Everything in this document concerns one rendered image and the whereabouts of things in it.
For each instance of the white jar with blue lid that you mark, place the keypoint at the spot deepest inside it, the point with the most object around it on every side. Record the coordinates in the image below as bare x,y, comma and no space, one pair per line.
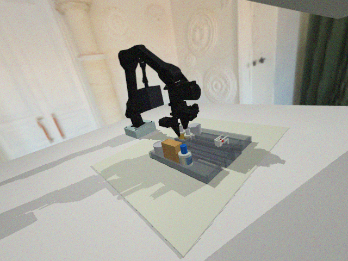
185,157

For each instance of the tan rectangular block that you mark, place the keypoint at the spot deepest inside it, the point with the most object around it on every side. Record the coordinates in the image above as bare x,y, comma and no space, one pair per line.
171,149

